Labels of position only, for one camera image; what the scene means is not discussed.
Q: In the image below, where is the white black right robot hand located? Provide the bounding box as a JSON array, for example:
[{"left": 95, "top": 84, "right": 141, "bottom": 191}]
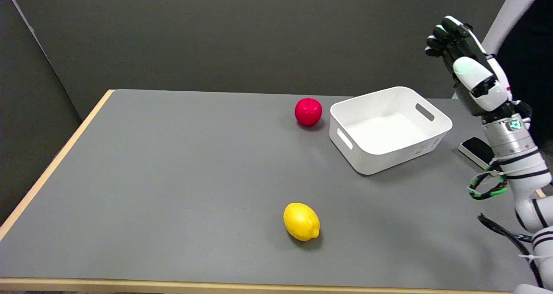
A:
[{"left": 425, "top": 16, "right": 533, "bottom": 118}]

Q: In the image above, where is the yellow lemon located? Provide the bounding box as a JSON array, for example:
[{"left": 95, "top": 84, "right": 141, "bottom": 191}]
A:
[{"left": 283, "top": 202, "right": 321, "bottom": 242}]

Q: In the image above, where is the black smartphone white case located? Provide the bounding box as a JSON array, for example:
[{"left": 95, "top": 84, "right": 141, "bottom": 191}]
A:
[{"left": 458, "top": 137, "right": 502, "bottom": 171}]

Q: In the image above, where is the white plastic storage bin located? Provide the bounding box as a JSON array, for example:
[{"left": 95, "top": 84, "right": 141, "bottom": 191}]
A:
[{"left": 329, "top": 86, "right": 453, "bottom": 176}]

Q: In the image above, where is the red apple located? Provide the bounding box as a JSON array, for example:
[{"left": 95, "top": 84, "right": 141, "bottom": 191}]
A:
[{"left": 294, "top": 97, "right": 323, "bottom": 127}]

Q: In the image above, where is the green black coiled cable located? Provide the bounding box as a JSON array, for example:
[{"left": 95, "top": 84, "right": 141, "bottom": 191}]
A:
[{"left": 468, "top": 169, "right": 509, "bottom": 200}]

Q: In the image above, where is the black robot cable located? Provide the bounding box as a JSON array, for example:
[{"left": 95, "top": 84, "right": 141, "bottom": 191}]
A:
[{"left": 477, "top": 213, "right": 546, "bottom": 289}]

